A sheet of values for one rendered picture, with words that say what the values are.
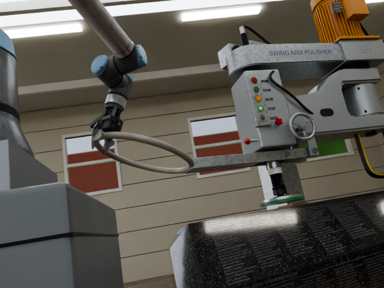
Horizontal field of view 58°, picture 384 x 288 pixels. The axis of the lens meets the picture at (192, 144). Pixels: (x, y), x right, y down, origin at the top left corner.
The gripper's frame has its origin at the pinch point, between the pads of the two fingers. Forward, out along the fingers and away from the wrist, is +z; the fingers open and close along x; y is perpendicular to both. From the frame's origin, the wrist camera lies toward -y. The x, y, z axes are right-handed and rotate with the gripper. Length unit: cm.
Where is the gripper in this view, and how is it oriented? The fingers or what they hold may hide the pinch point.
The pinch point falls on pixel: (98, 149)
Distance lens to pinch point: 152.4
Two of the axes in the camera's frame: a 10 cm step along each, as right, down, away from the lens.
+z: -2.0, 9.1, -3.7
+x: 6.2, 4.1, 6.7
